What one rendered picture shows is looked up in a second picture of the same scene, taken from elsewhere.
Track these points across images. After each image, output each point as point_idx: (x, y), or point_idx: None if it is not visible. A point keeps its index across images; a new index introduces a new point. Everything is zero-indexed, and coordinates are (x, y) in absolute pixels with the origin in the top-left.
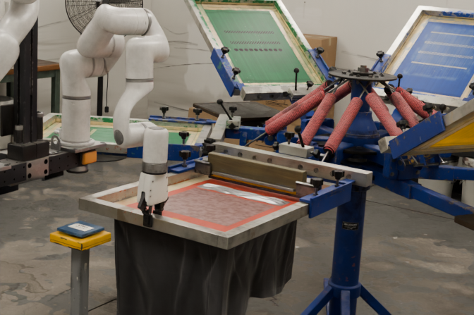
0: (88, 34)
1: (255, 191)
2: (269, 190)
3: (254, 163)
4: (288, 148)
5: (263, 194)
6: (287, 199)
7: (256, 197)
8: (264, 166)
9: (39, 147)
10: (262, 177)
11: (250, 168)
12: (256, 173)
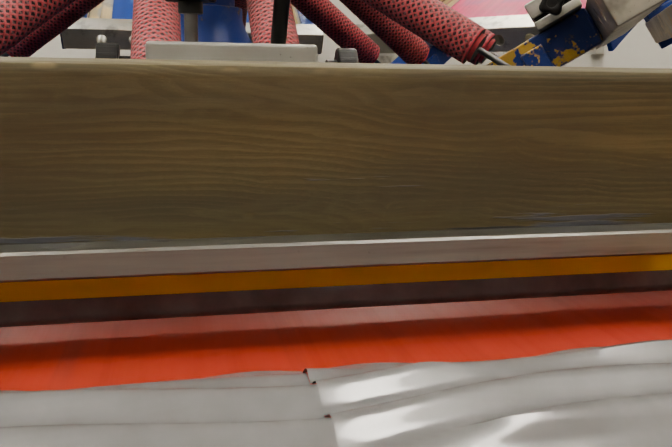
0: None
1: (321, 337)
2: (434, 295)
3: (289, 77)
4: (210, 56)
5: (451, 348)
6: (643, 321)
7: (589, 415)
8: (392, 87)
9: None
10: (374, 192)
11: (235, 129)
12: (311, 164)
